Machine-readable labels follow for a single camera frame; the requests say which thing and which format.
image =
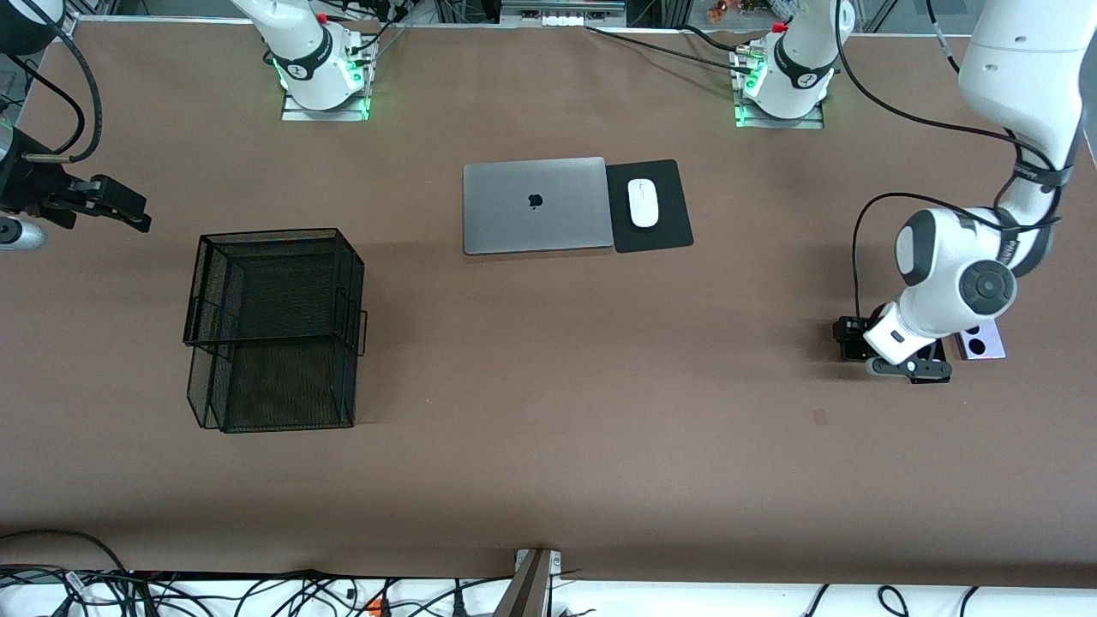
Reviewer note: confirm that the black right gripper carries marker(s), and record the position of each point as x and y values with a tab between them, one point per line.
21	182

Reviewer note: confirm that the small black flip phone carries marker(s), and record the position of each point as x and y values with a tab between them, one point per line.
848	356

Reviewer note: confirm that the grey power strip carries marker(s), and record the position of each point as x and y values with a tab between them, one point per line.
561	19

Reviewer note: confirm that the lavender flip phone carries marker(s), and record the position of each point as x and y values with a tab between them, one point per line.
986	347

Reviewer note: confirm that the black mouse pad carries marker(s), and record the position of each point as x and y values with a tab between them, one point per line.
673	214

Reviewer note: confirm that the black mesh two-tier tray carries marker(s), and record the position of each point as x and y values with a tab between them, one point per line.
326	394

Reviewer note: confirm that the silver closed laptop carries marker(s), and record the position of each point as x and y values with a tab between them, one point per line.
514	223

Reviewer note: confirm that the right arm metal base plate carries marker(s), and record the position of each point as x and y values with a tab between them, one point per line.
296	114

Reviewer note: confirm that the white computer mouse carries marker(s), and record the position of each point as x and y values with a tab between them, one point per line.
643	206

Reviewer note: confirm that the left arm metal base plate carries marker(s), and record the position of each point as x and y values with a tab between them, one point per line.
746	122

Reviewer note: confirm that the small colourful toys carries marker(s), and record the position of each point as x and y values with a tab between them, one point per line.
737	8

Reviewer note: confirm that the aluminium frame rail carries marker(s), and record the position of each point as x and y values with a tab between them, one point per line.
86	19

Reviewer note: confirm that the tall black smartphone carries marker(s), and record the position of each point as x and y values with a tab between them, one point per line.
938	350

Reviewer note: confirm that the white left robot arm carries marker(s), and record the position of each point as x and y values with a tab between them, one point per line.
951	257

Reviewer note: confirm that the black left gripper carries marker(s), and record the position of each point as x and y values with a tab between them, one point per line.
851	338

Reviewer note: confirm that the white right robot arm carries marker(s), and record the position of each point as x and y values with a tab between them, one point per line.
308	60

